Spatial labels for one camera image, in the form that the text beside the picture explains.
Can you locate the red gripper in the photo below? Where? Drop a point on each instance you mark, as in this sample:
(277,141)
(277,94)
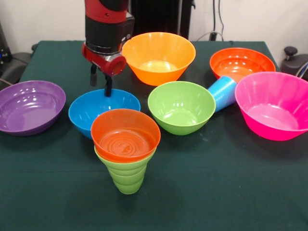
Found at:
(108,65)

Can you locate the blue bowl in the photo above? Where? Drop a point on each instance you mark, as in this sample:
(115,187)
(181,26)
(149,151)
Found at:
(81,113)

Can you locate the small orange bowl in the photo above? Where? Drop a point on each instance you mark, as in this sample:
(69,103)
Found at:
(125,144)

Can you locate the wide purple bowl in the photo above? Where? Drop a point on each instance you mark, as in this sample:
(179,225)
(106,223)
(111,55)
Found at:
(29,113)

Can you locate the large green bowl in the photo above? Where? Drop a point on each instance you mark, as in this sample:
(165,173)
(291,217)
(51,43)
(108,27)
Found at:
(181,113)

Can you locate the small green bowl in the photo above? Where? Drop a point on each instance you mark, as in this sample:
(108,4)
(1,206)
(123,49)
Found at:
(125,168)

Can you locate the stack of green cups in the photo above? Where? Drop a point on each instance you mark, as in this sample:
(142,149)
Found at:
(128,185)

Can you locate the blue cup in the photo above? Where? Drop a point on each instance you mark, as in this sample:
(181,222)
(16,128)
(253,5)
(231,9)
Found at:
(223,93)

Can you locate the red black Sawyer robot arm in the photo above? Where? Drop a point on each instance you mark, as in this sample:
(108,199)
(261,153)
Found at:
(103,26)

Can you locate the large yellow-orange bowl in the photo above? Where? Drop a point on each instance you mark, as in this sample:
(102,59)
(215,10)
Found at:
(161,74)

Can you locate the black equipment box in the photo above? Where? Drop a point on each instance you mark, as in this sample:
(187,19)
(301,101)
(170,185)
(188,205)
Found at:
(4,45)

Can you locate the dark green tablecloth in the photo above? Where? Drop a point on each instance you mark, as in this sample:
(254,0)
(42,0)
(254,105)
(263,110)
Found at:
(72,204)

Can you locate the wide red-orange bowl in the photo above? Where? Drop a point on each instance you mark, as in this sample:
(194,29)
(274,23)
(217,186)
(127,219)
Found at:
(240,65)

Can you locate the large pink bowl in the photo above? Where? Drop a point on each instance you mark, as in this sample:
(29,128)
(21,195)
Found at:
(272,113)

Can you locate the grey chair with black knob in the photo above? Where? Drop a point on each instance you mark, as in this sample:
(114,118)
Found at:
(294,63)

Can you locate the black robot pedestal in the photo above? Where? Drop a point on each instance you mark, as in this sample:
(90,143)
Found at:
(163,16)

